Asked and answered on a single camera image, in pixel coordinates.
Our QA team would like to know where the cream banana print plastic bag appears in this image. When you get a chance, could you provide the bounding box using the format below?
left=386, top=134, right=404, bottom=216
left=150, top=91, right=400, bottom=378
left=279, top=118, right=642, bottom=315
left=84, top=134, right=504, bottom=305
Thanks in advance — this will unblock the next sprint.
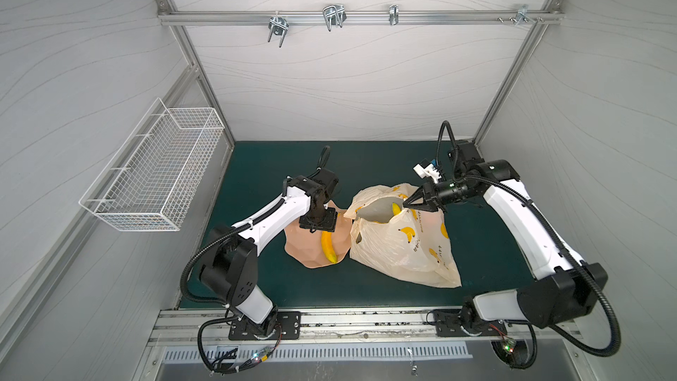
left=345, top=183, right=462, bottom=289

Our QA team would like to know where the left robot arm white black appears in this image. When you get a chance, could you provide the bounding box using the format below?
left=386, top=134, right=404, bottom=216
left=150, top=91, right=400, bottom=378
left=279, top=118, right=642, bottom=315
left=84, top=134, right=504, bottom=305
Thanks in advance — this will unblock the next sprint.
left=180, top=168, right=339, bottom=336

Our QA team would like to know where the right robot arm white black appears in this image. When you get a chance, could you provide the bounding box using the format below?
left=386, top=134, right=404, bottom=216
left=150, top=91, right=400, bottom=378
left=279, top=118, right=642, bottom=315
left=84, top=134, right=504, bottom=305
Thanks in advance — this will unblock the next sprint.
left=404, top=160, right=622, bottom=357

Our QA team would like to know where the pink wavy fruit plate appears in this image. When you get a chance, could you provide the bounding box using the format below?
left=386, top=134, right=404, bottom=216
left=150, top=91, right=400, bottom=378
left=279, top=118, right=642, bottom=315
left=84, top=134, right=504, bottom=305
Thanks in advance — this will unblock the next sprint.
left=284, top=201, right=353, bottom=269

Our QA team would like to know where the green table mat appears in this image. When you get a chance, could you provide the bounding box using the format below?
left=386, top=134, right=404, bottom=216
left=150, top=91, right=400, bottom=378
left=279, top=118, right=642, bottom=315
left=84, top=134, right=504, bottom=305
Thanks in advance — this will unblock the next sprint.
left=208, top=141, right=533, bottom=308

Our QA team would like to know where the metal u-bolt clamp left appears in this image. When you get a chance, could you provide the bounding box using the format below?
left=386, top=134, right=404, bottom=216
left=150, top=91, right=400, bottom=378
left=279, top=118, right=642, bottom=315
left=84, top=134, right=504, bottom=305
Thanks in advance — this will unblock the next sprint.
left=267, top=15, right=289, bottom=48

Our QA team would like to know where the metal u-bolt clamp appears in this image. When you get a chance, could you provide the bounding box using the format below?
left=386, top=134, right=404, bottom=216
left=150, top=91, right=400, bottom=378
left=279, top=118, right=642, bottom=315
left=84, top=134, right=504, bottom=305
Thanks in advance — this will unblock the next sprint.
left=322, top=4, right=347, bottom=32
left=267, top=15, right=289, bottom=48

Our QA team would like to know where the metal u-bolt clamp middle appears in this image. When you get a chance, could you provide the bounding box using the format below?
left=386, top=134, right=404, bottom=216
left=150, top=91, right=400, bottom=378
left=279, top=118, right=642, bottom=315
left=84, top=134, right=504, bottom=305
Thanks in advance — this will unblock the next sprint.
left=322, top=4, right=347, bottom=32

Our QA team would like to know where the metal bolt clamp right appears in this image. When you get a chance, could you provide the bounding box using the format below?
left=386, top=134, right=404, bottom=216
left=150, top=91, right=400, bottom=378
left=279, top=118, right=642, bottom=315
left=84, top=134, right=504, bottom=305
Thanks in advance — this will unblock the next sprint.
left=497, top=5, right=545, bottom=26

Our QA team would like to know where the white vent grille strip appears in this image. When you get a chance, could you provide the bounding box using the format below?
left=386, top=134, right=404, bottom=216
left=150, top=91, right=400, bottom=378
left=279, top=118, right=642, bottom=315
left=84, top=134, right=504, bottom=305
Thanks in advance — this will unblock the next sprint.
left=162, top=340, right=474, bottom=364

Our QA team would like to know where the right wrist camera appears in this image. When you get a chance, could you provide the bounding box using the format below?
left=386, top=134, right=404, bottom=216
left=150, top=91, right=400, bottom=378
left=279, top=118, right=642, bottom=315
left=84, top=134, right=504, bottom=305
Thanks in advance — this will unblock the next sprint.
left=414, top=161, right=442, bottom=183

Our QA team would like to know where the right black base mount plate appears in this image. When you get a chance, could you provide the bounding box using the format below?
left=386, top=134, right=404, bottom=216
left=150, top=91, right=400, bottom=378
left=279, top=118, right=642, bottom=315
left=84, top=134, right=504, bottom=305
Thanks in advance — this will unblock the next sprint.
left=431, top=307, right=507, bottom=338

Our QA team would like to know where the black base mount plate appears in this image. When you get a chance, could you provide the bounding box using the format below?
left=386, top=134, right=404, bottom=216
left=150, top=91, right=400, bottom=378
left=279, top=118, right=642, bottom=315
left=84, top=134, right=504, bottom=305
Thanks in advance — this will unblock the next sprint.
left=228, top=308, right=301, bottom=340
left=431, top=307, right=507, bottom=338

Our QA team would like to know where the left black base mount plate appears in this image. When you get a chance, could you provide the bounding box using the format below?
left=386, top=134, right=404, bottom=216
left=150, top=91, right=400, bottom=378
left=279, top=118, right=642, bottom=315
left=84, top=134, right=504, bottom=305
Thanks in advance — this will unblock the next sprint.
left=228, top=308, right=301, bottom=340

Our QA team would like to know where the white wire basket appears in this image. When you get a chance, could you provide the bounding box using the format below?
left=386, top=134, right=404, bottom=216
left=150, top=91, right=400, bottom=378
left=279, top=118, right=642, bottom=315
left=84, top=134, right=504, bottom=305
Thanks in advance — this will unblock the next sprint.
left=79, top=98, right=224, bottom=232

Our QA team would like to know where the aluminium crossbar rail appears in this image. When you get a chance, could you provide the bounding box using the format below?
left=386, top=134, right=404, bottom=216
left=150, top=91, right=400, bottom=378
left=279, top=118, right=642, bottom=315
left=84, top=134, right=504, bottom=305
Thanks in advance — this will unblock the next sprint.
left=159, top=8, right=565, bottom=26

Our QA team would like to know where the right black base cable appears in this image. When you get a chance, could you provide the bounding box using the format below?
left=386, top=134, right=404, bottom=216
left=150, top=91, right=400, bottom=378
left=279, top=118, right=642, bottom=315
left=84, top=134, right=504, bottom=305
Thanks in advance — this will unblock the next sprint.
left=490, top=319, right=539, bottom=370

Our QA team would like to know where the black base cable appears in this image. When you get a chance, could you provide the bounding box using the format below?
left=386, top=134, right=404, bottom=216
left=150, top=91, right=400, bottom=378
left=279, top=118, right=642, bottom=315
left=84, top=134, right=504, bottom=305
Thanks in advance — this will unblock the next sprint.
left=196, top=314, right=284, bottom=375
left=490, top=319, right=539, bottom=370

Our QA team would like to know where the small metal bracket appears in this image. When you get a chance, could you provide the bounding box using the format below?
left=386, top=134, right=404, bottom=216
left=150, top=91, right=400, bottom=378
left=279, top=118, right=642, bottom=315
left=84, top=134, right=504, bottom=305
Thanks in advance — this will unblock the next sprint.
left=389, top=5, right=400, bottom=26

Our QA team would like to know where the left black base cable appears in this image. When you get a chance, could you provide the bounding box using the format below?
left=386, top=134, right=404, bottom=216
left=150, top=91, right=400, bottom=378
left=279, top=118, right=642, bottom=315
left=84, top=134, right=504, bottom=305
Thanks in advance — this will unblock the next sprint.
left=196, top=314, right=284, bottom=375

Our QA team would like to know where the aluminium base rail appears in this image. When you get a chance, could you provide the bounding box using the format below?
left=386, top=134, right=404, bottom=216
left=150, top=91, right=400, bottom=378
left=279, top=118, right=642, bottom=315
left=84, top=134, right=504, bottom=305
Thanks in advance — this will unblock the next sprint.
left=147, top=303, right=583, bottom=347

